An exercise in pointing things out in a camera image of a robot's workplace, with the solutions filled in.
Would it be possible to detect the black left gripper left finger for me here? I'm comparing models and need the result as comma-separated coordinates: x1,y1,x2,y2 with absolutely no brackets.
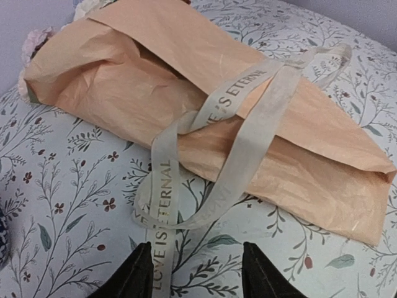
88,242,154,298

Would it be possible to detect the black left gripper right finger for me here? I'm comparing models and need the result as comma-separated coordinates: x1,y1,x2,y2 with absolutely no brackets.
241,242,306,298

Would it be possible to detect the beige printed ribbon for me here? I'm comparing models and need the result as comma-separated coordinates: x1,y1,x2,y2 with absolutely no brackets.
132,43,352,297

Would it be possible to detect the peach wrapping paper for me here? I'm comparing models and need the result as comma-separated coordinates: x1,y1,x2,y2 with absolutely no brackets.
24,1,396,245

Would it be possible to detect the bunch of mixed flowers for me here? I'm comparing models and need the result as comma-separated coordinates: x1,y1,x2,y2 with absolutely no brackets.
17,0,115,103

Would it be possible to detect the floral patterned table mat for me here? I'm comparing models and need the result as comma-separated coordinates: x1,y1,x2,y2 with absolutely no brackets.
1,1,396,297

